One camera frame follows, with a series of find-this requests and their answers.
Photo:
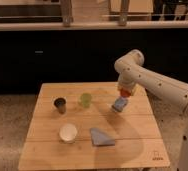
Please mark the wooden table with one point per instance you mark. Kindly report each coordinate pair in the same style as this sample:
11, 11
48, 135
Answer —
138, 141

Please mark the white bowl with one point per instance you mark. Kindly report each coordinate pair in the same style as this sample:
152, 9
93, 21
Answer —
68, 133

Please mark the dark counter cabinet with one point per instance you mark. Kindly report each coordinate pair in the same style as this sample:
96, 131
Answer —
33, 54

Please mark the green plastic cup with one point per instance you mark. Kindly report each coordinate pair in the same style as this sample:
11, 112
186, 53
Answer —
85, 99

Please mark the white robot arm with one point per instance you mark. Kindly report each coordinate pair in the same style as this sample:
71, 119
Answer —
131, 72

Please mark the dark metal cup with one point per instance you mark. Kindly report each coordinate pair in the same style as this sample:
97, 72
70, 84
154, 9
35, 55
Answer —
60, 104

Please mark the blue grey folded cloth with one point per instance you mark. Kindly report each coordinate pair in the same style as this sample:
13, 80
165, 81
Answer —
100, 138

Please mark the red apple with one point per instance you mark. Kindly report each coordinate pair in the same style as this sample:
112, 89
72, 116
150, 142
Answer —
124, 93

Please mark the blue sponge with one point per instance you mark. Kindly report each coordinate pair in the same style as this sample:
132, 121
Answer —
119, 104

